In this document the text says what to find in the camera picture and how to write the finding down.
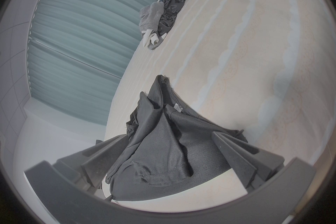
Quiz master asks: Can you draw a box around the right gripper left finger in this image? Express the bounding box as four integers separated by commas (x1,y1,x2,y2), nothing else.
54,135,130,190

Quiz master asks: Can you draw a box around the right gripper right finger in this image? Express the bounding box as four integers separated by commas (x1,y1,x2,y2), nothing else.
211,131,285,189

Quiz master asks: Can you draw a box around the black T-shirt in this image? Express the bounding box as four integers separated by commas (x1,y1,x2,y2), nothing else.
105,74,248,201

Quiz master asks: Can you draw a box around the bed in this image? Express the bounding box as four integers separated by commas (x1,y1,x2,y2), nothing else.
104,0,336,211

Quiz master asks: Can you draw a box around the pile of clothes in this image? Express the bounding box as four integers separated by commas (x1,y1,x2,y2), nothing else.
139,0,213,50

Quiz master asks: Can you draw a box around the blue-green curtain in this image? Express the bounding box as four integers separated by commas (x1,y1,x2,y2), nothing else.
27,40,122,119
34,0,160,77

